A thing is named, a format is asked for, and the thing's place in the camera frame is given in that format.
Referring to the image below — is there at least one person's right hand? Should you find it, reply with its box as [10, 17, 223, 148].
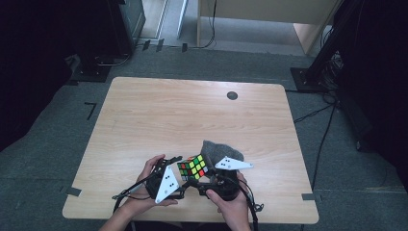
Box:
[205, 172, 252, 225]

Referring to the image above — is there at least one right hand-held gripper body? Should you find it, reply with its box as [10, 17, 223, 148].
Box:
[208, 156, 254, 202]

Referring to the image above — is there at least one left hand-held gripper cable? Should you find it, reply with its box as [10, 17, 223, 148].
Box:
[112, 172, 158, 215]

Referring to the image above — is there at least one grey terry cloth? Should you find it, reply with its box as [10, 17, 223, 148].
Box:
[200, 140, 245, 167]

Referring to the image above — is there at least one black floor cable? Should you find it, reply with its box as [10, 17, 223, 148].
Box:
[293, 102, 336, 124]
[312, 105, 337, 191]

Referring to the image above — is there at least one black stand base plate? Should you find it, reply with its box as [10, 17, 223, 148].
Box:
[68, 54, 113, 84]

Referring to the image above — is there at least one hand-held gripper cable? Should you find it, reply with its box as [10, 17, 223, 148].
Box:
[237, 179, 265, 231]
[112, 172, 158, 215]

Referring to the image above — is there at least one right hand-held gripper cable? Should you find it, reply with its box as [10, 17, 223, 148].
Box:
[237, 179, 265, 231]

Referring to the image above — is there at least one black computer tower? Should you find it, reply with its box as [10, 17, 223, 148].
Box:
[107, 0, 147, 57]

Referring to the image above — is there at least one person's left hand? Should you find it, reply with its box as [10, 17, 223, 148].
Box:
[126, 154, 179, 217]

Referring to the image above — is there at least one multicoloured puzzle cube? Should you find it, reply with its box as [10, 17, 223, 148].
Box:
[177, 154, 209, 182]

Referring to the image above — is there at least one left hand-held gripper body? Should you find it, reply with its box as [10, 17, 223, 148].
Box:
[145, 165, 187, 205]

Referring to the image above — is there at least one black metal stand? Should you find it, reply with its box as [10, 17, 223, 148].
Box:
[290, 0, 357, 94]

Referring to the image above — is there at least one dark curtain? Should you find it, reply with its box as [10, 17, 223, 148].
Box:
[0, 0, 112, 152]
[335, 0, 408, 187]

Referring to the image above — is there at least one person's dark clothing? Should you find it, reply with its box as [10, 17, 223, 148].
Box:
[128, 221, 227, 231]

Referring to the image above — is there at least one black hanging cable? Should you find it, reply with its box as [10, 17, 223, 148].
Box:
[189, 0, 217, 50]

